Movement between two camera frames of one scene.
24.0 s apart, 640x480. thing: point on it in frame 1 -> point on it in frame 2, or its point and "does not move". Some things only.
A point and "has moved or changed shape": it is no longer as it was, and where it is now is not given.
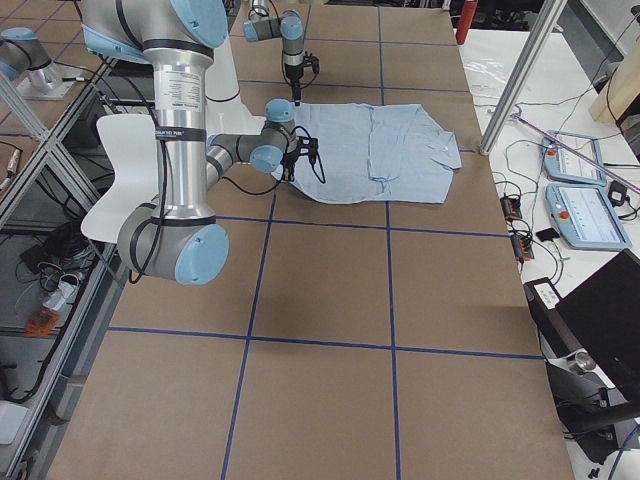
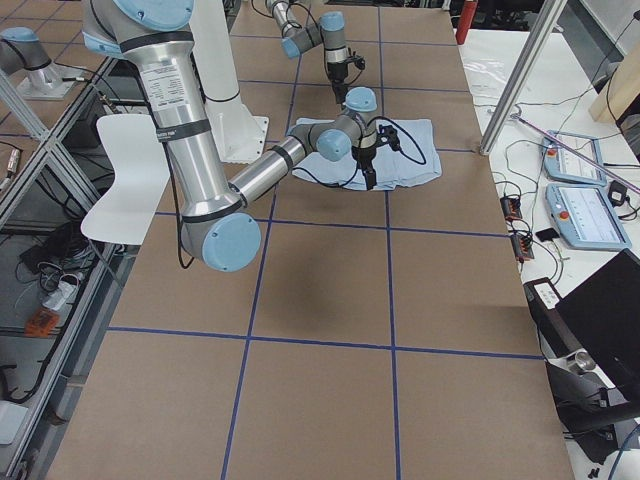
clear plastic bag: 487,78 does not move
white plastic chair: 131,144 does not move
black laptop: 598,321 does not move
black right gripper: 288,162 -> 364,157
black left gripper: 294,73 -> 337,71
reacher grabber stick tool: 575,151 does not move
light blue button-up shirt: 389,152 has moved or changed shape
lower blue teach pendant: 587,217 does not move
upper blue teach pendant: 560,164 does not move
